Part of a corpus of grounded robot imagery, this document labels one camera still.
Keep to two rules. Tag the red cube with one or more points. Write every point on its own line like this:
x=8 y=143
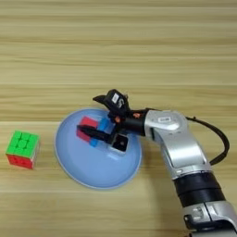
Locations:
x=89 y=122

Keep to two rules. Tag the blue rectangular block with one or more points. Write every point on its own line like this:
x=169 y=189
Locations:
x=104 y=124

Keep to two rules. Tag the Rubik's cube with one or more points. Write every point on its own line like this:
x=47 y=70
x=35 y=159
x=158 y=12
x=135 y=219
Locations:
x=22 y=148

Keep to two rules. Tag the small black white cube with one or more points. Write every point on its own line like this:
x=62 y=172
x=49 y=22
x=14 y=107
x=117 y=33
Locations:
x=119 y=144

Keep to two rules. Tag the small black box white label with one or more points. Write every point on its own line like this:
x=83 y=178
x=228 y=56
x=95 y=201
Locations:
x=114 y=100

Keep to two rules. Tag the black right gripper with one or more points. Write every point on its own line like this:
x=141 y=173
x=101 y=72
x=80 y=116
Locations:
x=134 y=123

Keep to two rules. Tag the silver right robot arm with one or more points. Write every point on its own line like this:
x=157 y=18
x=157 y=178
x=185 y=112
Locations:
x=182 y=145

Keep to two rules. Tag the light blue round plate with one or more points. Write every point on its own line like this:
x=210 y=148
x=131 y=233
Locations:
x=92 y=166

